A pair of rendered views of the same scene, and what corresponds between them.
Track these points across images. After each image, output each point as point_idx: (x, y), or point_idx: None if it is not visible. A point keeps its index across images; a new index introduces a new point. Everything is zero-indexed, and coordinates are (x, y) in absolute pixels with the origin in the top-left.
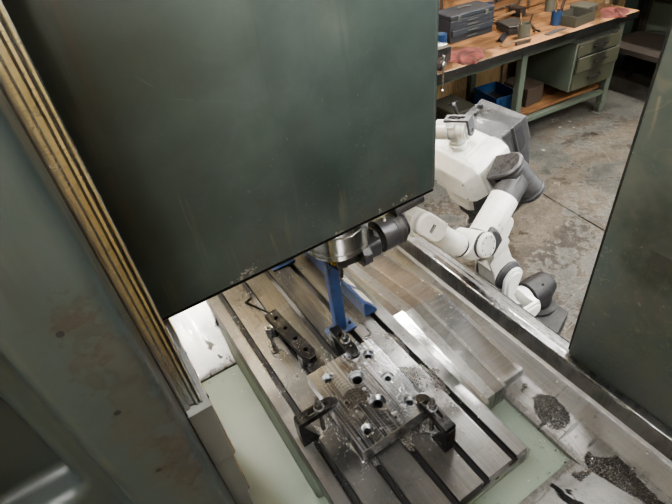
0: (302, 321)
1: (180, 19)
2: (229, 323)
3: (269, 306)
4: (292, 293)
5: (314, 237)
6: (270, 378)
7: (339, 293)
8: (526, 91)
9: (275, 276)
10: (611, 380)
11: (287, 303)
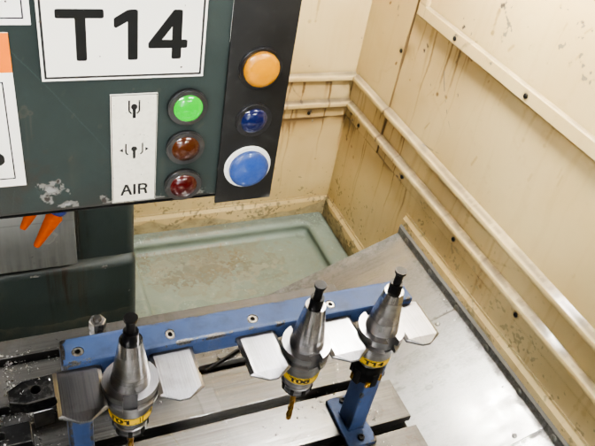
0: (150, 426)
1: None
2: (207, 313)
3: (222, 377)
4: (243, 424)
5: None
6: (42, 349)
7: (68, 430)
8: None
9: (310, 403)
10: None
11: (216, 409)
